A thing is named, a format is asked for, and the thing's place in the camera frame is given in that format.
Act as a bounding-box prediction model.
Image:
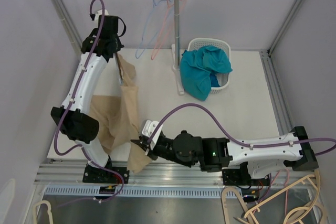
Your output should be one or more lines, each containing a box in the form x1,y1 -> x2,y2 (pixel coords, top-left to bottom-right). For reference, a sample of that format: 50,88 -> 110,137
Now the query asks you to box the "white perforated plastic basket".
187,38 -> 231,94

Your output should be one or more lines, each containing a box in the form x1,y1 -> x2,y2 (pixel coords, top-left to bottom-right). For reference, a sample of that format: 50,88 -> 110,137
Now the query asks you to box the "beige hanger bottom left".
31,200 -> 55,224

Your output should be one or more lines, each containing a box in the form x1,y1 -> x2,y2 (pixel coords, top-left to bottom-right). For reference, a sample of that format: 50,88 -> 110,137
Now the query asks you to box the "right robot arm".
131,126 -> 319,185

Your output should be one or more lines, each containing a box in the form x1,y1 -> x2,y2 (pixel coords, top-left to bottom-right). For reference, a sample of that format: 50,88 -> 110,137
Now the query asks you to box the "light blue hanger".
114,54 -> 123,85
135,0 -> 164,59

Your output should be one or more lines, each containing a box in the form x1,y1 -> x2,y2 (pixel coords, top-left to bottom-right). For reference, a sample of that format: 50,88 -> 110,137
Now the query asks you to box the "pink wire hanger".
151,0 -> 177,60

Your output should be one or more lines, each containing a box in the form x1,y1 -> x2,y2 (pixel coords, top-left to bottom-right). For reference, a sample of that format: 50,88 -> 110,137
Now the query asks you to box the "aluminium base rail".
34,158 -> 316,198

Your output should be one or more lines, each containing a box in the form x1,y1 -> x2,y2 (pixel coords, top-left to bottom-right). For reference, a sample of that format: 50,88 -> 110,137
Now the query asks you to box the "beige tank top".
89,54 -> 151,173

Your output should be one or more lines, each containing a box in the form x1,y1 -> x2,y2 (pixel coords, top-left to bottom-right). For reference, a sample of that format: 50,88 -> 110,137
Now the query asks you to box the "teal t shirt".
180,46 -> 233,101

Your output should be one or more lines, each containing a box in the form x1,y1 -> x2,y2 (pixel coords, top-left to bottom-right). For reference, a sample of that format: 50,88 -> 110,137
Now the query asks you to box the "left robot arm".
51,14 -> 124,184

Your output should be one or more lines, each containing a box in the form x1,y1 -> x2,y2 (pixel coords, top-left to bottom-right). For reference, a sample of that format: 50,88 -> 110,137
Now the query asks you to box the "dark blue t shirt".
209,73 -> 220,88

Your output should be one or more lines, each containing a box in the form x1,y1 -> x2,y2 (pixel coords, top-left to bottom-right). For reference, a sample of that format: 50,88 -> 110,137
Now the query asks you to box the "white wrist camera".
90,9 -> 109,23
140,120 -> 163,151

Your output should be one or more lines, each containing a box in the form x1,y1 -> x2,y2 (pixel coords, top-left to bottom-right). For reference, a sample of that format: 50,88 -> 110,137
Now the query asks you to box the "aluminium corner frame post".
267,0 -> 322,54

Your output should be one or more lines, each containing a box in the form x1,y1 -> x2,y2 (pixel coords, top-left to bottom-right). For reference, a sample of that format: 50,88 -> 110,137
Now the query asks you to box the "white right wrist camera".
140,120 -> 163,151

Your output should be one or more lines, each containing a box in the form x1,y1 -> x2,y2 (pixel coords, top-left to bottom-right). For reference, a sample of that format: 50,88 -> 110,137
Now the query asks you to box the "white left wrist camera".
90,9 -> 109,23

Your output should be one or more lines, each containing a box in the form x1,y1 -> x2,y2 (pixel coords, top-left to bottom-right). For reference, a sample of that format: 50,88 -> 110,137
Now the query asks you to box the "beige wooden hangers pile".
220,169 -> 329,224

